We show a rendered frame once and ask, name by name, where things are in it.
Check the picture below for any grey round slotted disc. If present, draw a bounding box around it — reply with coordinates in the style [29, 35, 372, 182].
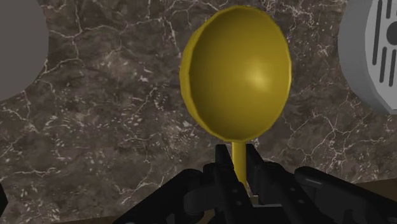
[337, 0, 397, 116]

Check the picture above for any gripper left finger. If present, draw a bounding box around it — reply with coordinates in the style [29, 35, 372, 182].
[113, 144, 258, 224]

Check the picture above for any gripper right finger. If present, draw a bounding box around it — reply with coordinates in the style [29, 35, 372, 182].
[246, 143, 397, 224]

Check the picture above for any golden yellow ladle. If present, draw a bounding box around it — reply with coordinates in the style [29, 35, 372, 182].
[179, 4, 293, 192]

